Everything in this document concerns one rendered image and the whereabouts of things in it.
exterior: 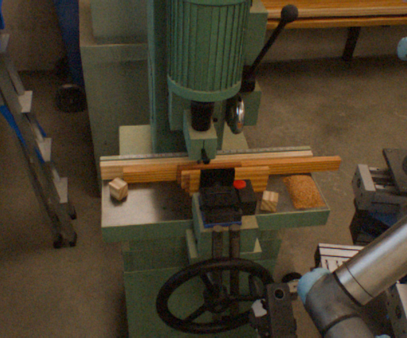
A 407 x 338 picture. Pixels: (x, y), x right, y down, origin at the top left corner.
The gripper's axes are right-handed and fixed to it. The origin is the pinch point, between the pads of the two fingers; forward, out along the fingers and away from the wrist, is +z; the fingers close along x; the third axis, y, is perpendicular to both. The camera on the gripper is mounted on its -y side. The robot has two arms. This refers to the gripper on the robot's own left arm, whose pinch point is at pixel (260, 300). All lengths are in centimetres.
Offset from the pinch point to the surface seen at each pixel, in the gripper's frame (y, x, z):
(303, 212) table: -13.4, 17.4, 19.8
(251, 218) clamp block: -15.6, 1.2, 10.9
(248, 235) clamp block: -11.8, -0.1, 9.5
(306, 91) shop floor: -41, 105, 246
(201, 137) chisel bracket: -34.5, -8.7, 21.0
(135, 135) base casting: -31, -25, 68
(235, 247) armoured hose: -9.3, -3.5, 9.1
